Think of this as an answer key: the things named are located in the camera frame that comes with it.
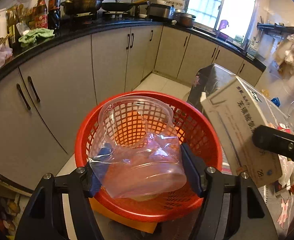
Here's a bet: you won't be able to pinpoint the grey cardboard box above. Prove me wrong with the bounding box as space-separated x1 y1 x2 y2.
200 75 291 187

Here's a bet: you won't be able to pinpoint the clear plastic container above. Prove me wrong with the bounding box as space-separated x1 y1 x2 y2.
89 95 187 198

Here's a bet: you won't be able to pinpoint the kitchen base cabinets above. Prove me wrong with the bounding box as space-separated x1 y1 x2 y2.
0 19 265 193

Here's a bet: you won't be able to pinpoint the red plastic basket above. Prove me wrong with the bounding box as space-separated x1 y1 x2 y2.
74 91 222 222

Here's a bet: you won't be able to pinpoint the brown cooking pot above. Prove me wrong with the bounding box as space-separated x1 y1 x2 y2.
174 10 196 28

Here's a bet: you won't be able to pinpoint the green cloth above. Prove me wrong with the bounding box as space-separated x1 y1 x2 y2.
19 28 55 48

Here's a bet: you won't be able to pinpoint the dark soy sauce bottle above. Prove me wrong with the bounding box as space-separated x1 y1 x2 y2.
48 0 61 30

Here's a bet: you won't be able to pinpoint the red label sauce bottle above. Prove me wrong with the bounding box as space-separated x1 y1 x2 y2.
34 0 48 28

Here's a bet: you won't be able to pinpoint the lidded steel wok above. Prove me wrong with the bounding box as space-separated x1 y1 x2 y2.
61 0 104 16

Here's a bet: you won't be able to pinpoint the black frying pan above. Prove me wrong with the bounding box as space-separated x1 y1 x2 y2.
101 0 148 12

